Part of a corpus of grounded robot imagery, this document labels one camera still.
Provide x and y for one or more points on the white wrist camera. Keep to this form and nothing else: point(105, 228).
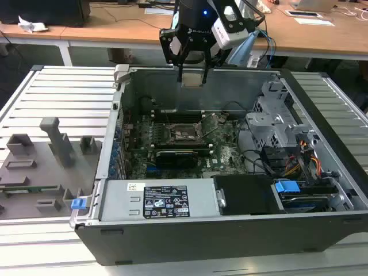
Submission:
point(227, 34)

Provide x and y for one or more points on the white paper sheet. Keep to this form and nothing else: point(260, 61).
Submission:
point(313, 21)

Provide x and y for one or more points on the CPU socket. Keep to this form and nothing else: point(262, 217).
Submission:
point(182, 132)

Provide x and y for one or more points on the black graphics card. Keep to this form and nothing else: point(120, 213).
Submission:
point(176, 159)

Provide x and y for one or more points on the black plastic shroud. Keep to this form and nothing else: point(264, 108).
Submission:
point(247, 195)

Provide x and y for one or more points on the white power strip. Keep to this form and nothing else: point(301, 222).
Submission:
point(253, 61)

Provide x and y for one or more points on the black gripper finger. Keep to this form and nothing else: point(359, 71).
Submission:
point(211, 57)
point(165, 49)

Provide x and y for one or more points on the blue disk carrier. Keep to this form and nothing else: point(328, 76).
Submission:
point(286, 188)

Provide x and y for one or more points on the crumpled white paper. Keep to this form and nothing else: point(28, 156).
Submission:
point(31, 26)

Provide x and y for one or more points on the silver laptop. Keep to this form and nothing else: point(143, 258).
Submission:
point(316, 4)

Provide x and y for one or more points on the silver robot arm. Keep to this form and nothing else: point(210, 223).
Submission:
point(243, 49)

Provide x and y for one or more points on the brown cardboard box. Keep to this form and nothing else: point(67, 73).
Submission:
point(118, 54)

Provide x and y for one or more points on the grey power supply unit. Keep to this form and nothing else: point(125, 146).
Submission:
point(120, 201)

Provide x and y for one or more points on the green motherboard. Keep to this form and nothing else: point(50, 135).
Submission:
point(227, 155)

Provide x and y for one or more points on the black and grey PC case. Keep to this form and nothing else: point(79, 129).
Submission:
point(201, 241)

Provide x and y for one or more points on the silver CPU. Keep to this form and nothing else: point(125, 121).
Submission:
point(192, 79)

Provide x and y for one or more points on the green RAM stick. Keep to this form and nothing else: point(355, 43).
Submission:
point(31, 189)

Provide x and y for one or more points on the wooden desk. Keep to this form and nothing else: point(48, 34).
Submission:
point(115, 28)

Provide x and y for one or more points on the black box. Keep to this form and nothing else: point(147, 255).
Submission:
point(43, 11)

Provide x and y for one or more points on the black RAM slot bank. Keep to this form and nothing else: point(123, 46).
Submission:
point(184, 117)
point(184, 146)

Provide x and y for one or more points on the grey parts rack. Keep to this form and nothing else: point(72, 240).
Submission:
point(37, 169)

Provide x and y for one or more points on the patterned cloth bag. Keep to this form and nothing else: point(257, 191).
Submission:
point(263, 7)

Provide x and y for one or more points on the white tablet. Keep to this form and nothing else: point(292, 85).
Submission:
point(302, 13)

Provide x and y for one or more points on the silver metal drive cage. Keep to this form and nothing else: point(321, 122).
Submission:
point(264, 126)

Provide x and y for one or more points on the blue case latch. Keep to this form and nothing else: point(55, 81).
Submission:
point(78, 204)

